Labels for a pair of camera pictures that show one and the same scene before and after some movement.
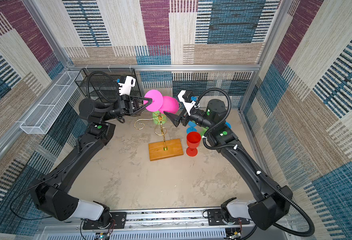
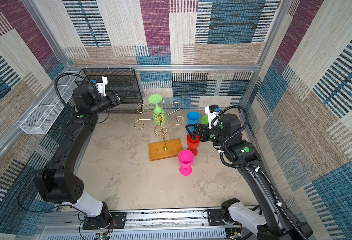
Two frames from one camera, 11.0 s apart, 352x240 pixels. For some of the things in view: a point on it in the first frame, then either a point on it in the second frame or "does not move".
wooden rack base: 161,150 does not move
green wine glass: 159,118 does not move
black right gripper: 176,119 to 204,128
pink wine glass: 166,104 to 186,158
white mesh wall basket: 41,118 does not move
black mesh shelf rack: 100,85 does not move
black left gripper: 127,107 to 115,101
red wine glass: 193,139 does not move
